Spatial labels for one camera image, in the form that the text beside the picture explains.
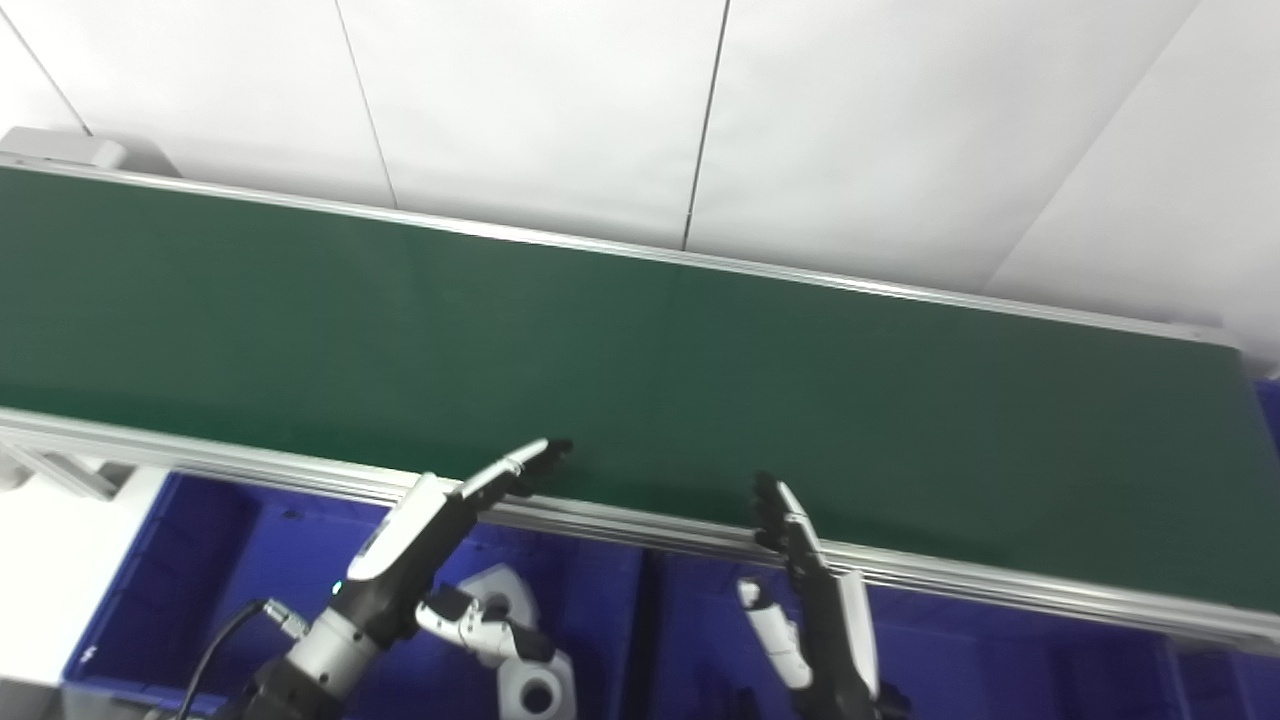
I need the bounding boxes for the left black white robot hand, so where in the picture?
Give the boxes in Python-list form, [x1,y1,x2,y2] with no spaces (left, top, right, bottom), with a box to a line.
[333,436,576,670]

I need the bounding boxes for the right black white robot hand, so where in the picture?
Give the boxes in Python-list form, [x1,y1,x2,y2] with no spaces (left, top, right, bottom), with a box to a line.
[736,471,887,720]

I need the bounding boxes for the blue bin with white parts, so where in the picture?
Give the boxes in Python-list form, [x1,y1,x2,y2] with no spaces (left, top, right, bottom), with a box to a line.
[61,470,647,720]

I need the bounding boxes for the blue bin with black part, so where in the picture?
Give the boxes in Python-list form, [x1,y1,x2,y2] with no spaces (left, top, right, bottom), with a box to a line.
[640,548,1280,720]

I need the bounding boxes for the green conveyor belt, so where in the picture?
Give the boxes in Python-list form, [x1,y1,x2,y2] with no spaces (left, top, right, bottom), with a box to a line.
[0,150,1280,658]
[0,166,1280,613]

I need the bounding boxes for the aluminium conveyor leg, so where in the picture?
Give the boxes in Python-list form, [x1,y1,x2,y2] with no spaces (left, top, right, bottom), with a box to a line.
[0,438,119,503]

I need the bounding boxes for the empty blue plastic bin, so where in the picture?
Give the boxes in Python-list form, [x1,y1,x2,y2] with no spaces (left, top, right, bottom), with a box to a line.
[1250,377,1280,453]

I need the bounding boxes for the grey conveyor end housing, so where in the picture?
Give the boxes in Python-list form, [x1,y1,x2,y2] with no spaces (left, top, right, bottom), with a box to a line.
[0,126,183,181]

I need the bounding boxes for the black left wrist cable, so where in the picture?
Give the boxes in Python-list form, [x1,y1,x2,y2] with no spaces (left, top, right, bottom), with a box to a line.
[174,597,308,720]

